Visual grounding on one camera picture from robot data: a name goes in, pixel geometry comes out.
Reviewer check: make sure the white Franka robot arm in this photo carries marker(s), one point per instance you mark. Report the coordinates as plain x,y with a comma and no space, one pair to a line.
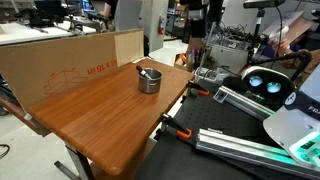
293,133

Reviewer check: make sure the flat brown cardboard sheets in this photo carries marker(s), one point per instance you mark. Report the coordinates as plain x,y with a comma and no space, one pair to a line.
296,25

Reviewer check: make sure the long aluminium rail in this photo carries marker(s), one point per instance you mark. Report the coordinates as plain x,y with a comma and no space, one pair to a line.
233,146

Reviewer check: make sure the silver metal cup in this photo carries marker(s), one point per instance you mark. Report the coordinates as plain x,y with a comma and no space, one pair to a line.
150,86

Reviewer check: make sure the white VR controller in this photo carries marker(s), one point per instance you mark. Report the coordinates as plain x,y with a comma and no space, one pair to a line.
277,33

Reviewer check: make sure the short aluminium rail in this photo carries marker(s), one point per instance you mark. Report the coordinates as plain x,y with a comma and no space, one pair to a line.
243,101

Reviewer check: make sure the black and white marker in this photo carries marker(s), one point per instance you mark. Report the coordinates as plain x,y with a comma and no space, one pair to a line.
142,71

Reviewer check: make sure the grey plastic crate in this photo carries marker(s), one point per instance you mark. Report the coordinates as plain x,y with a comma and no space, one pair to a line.
230,56

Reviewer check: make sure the operator hand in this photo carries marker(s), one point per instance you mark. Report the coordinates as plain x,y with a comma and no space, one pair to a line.
283,47

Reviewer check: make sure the grey device box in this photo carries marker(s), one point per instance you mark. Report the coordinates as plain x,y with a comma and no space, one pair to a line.
211,75

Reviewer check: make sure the orange and black clamp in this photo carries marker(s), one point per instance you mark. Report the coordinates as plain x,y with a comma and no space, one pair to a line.
183,134
203,93

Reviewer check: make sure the black bench equipment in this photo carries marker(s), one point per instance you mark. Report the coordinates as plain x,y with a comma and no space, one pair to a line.
40,15

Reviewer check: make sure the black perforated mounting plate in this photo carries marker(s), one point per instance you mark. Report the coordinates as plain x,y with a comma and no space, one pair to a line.
213,113

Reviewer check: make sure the red fire extinguisher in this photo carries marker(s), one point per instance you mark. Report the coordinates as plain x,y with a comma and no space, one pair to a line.
161,26

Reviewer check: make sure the brown printed cardboard panel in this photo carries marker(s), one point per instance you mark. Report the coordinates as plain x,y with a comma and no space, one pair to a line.
50,66

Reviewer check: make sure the grey metal table leg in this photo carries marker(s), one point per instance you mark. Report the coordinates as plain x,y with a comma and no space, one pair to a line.
78,160

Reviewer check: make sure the blue plastic bin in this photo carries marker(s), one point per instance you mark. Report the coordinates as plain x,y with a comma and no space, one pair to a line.
268,50

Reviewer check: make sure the box with orange items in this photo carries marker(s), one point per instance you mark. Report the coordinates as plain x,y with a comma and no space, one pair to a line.
181,60

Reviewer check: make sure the person in black shirt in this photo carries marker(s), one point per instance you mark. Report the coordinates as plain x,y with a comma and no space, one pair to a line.
108,6

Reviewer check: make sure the black camera stand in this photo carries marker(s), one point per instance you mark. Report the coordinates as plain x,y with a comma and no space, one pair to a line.
256,33

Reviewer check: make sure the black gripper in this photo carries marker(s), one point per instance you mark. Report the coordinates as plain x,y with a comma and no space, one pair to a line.
198,4

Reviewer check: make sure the grey metal cabinet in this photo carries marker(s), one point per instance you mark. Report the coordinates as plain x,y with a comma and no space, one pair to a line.
153,26

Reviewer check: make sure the white VR headset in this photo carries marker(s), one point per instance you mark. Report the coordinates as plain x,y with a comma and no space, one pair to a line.
266,86

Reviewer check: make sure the white workbench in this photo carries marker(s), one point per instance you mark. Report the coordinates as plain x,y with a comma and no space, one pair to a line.
20,33

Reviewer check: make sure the small brown cardboard box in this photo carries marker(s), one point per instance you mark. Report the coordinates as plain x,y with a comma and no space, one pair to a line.
196,45

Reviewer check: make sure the black stereo camera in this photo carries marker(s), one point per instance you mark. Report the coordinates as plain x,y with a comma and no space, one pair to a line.
263,3

